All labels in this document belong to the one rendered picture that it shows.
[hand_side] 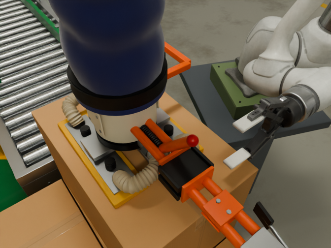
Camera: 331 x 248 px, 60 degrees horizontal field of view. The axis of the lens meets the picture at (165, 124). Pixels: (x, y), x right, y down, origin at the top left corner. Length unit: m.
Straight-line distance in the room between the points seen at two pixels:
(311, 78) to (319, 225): 1.23
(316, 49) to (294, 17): 0.30
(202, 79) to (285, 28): 0.56
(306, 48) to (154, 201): 0.79
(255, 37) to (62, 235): 1.01
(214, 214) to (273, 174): 1.47
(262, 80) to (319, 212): 1.22
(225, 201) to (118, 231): 0.26
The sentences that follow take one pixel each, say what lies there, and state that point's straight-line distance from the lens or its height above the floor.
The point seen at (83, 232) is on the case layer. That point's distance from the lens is 1.17.
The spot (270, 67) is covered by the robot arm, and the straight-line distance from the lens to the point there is 0.91.
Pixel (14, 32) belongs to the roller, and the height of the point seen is 0.53.
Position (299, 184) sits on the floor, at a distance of 2.04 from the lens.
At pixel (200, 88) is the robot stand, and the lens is 1.32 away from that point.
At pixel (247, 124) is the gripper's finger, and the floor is 1.15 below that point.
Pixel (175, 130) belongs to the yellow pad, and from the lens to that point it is 0.84.
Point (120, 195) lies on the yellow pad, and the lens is 0.73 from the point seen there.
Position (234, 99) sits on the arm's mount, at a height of 0.82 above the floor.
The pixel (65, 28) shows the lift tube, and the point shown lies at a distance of 0.57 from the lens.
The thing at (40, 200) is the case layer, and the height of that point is 0.54.
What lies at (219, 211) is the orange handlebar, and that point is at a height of 1.09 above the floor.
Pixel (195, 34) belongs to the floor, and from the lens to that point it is 3.21.
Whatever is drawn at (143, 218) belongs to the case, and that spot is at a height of 0.94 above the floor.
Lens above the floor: 1.59
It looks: 47 degrees down
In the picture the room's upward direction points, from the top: straight up
